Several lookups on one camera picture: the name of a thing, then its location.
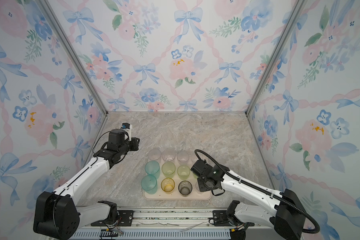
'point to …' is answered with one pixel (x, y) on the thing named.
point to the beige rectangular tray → (176, 181)
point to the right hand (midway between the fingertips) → (203, 184)
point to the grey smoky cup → (185, 187)
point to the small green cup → (183, 172)
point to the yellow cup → (167, 185)
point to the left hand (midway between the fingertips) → (138, 138)
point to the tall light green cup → (168, 169)
